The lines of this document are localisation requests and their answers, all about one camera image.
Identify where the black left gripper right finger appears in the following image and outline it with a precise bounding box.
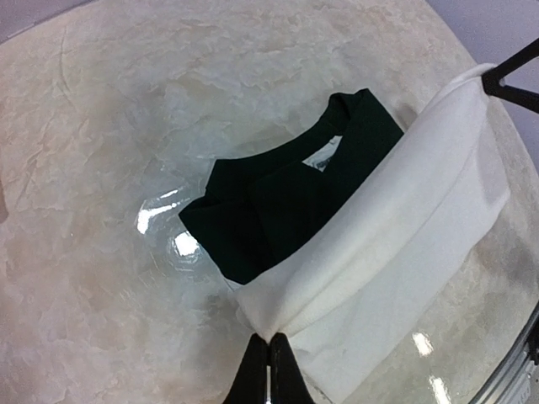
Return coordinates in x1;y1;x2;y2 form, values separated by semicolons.
269;332;315;404

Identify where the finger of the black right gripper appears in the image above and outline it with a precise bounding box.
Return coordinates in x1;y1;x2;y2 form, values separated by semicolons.
479;40;539;113

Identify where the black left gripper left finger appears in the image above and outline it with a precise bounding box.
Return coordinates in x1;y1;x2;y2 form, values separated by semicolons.
225;333;271;404

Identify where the white garment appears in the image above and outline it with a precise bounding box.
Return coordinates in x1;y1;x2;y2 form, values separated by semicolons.
229;62;513;392

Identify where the dark green garment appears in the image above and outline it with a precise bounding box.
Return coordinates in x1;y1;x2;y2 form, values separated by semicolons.
179;89;403;284

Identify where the aluminium front rail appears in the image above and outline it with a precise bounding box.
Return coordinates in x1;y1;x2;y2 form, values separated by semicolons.
469;305;538;404

